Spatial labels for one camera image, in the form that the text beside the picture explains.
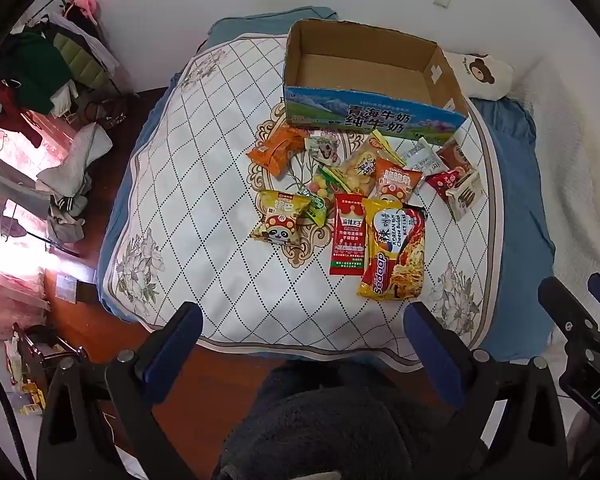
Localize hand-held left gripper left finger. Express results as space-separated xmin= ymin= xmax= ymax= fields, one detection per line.
xmin=37 ymin=301 xmax=204 ymax=480

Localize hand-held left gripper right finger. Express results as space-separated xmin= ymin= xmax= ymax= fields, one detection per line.
xmin=404 ymin=301 xmax=568 ymax=480

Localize yellow instant noodle packet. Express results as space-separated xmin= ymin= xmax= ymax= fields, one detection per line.
xmin=357 ymin=197 xmax=427 ymax=302

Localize long red snack packet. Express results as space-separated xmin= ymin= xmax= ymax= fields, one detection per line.
xmin=329 ymin=192 xmax=371 ymax=276

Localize white chocolate stick box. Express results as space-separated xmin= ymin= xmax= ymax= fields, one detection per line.
xmin=446 ymin=170 xmax=487 ymax=222

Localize yellow panda snack packet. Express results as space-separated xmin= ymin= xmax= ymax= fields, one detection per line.
xmin=251 ymin=189 xmax=312 ymax=247

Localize orange mushroom snack packet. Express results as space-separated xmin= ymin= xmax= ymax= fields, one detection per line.
xmin=372 ymin=156 xmax=425 ymax=201

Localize grey printed snack packet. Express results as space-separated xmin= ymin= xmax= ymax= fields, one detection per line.
xmin=399 ymin=139 xmax=443 ymax=176

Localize brown snack packet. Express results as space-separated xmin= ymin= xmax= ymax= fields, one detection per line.
xmin=435 ymin=127 xmax=481 ymax=171

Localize clear yellow chips bag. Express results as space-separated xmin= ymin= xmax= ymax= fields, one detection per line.
xmin=337 ymin=130 xmax=406 ymax=196

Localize cardboard box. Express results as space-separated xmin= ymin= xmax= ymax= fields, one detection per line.
xmin=282 ymin=19 xmax=468 ymax=147

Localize blue bedsheet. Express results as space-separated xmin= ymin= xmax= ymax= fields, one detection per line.
xmin=97 ymin=40 xmax=556 ymax=356

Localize white knitted blanket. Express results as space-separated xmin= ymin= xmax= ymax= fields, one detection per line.
xmin=510 ymin=60 xmax=600 ymax=361

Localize white quilted floral mat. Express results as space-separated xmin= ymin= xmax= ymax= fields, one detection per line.
xmin=97 ymin=35 xmax=506 ymax=363

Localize person's dark fleece pants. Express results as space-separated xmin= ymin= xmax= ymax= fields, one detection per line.
xmin=212 ymin=360 xmax=461 ymax=480

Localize clutter of yellow packets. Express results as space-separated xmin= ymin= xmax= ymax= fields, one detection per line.
xmin=5 ymin=325 xmax=48 ymax=416

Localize small red snack packet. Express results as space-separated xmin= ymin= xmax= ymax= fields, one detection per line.
xmin=425 ymin=170 xmax=463 ymax=196

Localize dark striped garment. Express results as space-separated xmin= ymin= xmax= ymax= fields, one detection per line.
xmin=47 ymin=195 xmax=88 ymax=242

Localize small green snack packet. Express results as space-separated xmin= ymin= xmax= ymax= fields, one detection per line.
xmin=302 ymin=192 xmax=333 ymax=228

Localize small white cartoon packet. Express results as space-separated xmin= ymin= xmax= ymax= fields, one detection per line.
xmin=305 ymin=132 xmax=342 ymax=166

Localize white bear pillow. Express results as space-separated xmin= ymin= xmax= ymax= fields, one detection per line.
xmin=442 ymin=51 xmax=515 ymax=101

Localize dark green garment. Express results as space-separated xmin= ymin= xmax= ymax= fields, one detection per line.
xmin=0 ymin=32 xmax=73 ymax=113

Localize olive puffer jacket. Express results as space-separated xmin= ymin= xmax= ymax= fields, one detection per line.
xmin=55 ymin=25 xmax=112 ymax=92

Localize blue pillow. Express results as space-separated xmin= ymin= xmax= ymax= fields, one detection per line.
xmin=207 ymin=6 xmax=338 ymax=46

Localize pink plush toy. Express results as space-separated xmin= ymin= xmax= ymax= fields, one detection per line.
xmin=65 ymin=0 xmax=101 ymax=16

